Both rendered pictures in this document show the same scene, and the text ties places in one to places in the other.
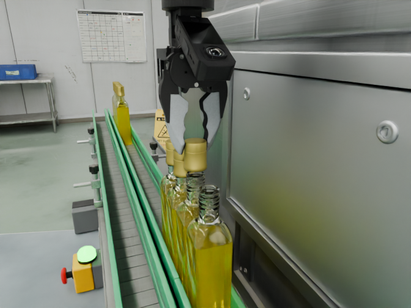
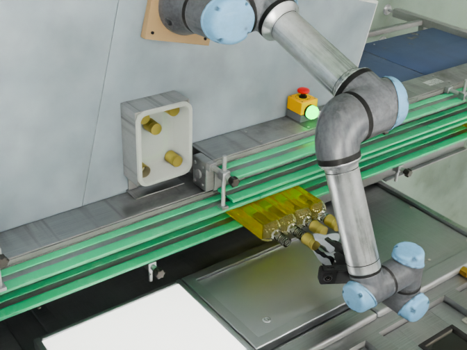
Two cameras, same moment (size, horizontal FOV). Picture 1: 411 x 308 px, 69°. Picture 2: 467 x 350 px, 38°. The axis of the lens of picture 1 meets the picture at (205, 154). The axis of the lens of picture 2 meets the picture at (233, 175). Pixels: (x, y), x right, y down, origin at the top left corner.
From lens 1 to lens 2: 1.52 m
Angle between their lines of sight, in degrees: 30
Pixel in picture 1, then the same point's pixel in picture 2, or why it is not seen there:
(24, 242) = (356, 33)
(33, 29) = not seen: outside the picture
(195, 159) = (306, 241)
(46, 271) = not seen: hidden behind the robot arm
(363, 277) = (226, 287)
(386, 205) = (245, 307)
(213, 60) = (322, 276)
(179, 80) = (338, 255)
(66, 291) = (292, 87)
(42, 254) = not seen: hidden behind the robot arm
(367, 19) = (306, 336)
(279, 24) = (351, 314)
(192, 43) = (336, 271)
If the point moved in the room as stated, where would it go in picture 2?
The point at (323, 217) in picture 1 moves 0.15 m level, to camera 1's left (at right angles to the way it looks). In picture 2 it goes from (255, 285) to (273, 237)
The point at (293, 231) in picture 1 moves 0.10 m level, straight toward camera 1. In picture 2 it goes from (258, 269) to (237, 260)
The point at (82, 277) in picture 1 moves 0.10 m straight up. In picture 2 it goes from (296, 106) to (317, 117)
